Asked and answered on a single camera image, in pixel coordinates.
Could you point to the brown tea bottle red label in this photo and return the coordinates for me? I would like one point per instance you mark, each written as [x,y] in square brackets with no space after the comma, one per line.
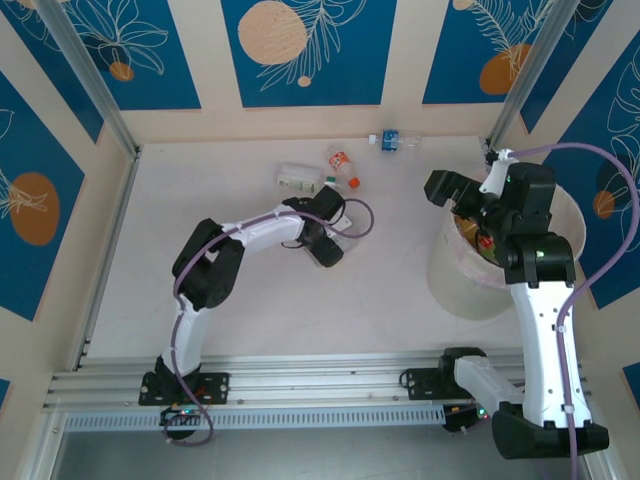
[472,229]

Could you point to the white plastic bin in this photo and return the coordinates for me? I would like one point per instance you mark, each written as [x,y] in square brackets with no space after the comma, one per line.
[460,290]

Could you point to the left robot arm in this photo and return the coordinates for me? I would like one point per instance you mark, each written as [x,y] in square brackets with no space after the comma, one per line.
[210,270]

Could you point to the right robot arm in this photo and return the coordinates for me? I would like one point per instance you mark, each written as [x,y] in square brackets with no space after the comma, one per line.
[550,350]

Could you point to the white label bottle green cap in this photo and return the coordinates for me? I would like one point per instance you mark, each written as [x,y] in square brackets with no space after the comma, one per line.
[295,177]

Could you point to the orange label bottle orange cap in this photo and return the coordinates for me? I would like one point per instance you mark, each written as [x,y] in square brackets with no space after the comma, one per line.
[340,161]

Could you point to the clear bottle blue label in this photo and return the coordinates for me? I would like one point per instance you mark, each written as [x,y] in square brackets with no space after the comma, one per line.
[390,140]

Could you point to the black controller board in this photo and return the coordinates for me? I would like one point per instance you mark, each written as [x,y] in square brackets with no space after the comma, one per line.
[180,415]
[462,417]

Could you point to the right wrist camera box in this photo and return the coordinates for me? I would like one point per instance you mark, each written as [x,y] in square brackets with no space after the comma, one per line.
[495,175]

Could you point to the aluminium frame post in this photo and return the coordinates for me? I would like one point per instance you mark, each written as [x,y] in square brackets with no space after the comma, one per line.
[100,85]
[520,85]

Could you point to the aluminium rail beam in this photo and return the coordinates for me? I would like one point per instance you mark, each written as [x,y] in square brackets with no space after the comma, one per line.
[320,380]

